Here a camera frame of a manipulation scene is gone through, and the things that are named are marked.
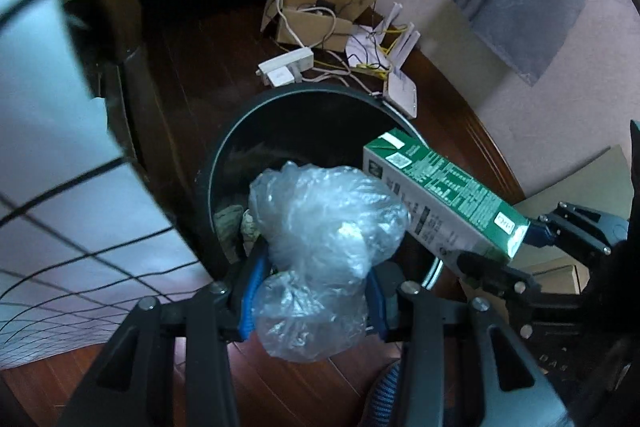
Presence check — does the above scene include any black trash bin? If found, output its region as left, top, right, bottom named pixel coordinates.
left=192, top=84, right=446, bottom=294

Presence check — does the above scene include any crumpled grey cloth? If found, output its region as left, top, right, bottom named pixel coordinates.
left=214, top=204, right=261, bottom=259

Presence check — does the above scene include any clear plastic bag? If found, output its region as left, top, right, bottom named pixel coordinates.
left=247, top=161, right=411, bottom=364

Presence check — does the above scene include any white power strip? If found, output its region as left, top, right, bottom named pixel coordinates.
left=257, top=48, right=315, bottom=87

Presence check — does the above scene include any open cardboard box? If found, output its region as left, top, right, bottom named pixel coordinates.
left=260, top=0, right=379, bottom=50

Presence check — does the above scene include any yellow cable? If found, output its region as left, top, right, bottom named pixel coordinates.
left=320, top=24, right=407, bottom=80

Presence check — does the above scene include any flat white router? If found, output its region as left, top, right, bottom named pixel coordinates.
left=384, top=69, right=419, bottom=119

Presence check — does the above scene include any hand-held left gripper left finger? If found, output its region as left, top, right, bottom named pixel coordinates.
left=57, top=239, right=273, bottom=427

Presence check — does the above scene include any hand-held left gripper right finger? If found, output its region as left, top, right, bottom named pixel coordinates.
left=366, top=262, right=576, bottom=427

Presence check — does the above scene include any white router with antennas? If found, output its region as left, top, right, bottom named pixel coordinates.
left=345, top=2, right=422, bottom=72

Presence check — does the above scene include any blue striped fabric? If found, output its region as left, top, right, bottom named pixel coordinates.
left=367, top=359, right=404, bottom=427

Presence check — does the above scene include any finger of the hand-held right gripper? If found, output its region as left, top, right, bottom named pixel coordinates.
left=524, top=201, right=629, bottom=259
left=456, top=251, right=582, bottom=324

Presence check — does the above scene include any green carton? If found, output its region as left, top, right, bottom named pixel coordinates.
left=362, top=130, right=531, bottom=264

